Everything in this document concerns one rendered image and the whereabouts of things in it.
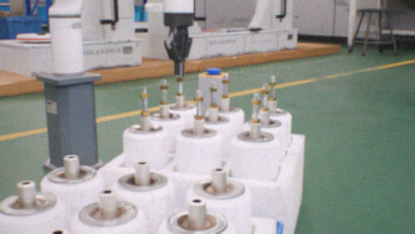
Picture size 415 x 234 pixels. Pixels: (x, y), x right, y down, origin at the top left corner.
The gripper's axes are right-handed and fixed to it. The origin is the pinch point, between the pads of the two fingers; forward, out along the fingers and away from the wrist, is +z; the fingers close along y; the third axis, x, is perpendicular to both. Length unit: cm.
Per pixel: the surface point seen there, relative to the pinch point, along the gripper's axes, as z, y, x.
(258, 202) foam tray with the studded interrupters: 20.3, -28.7, -28.9
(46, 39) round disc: 7, 139, 152
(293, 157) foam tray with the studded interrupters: 16.8, -9.4, -31.6
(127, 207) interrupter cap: 9, -61, -20
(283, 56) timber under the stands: 33, 328, 44
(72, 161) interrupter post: 7, -54, -6
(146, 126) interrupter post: 8.9, -24.3, -3.1
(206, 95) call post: 9.0, 14.0, -2.0
